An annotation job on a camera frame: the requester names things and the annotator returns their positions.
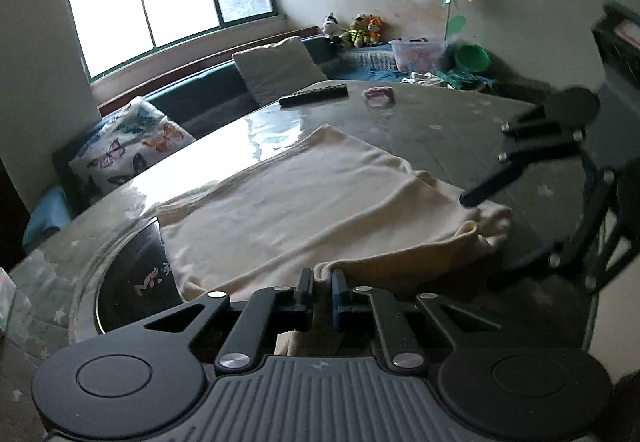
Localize butterfly print pillow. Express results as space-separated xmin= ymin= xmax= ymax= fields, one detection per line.
xmin=68 ymin=96 xmax=197 ymax=205

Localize clear plastic storage box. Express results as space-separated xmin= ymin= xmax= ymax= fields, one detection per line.
xmin=389 ymin=38 xmax=448 ymax=72

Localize round built-in cooktop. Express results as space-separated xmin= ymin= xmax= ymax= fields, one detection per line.
xmin=75 ymin=217 xmax=211 ymax=343

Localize cow plush toy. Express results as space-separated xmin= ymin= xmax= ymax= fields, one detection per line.
xmin=322 ymin=13 xmax=343 ymax=43

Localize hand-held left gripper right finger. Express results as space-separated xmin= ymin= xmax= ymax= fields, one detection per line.
xmin=331 ymin=269 xmax=506 ymax=373

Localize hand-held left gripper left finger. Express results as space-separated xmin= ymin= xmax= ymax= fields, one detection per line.
xmin=145 ymin=269 xmax=316 ymax=373

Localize blue blanket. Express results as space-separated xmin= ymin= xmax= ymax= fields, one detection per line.
xmin=345 ymin=45 xmax=401 ymax=83

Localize beige pillow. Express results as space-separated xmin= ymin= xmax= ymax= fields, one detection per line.
xmin=232 ymin=36 xmax=328 ymax=106

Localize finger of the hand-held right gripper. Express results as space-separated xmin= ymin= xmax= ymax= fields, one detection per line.
xmin=492 ymin=166 xmax=632 ymax=294
xmin=459 ymin=110 xmax=588 ymax=209

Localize black remote control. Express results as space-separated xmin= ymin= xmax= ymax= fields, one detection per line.
xmin=279 ymin=83 xmax=348 ymax=107

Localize pile of clothes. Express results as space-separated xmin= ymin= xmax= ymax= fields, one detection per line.
xmin=402 ymin=70 xmax=496 ymax=93

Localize pink scrunchie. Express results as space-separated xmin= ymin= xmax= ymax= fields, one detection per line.
xmin=363 ymin=86 xmax=396 ymax=109

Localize cream garment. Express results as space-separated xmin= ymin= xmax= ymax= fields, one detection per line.
xmin=156 ymin=123 xmax=514 ymax=358

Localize blue cushion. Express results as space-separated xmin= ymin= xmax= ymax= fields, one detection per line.
xmin=22 ymin=185 xmax=73 ymax=253

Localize green plastic basin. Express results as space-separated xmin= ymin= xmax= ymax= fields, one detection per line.
xmin=452 ymin=44 xmax=491 ymax=73

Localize orange lion plush toy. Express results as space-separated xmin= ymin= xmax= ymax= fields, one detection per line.
xmin=366 ymin=16 xmax=386 ymax=46

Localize dark teal sofa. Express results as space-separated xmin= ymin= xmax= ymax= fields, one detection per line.
xmin=22 ymin=25 xmax=496 ymax=253

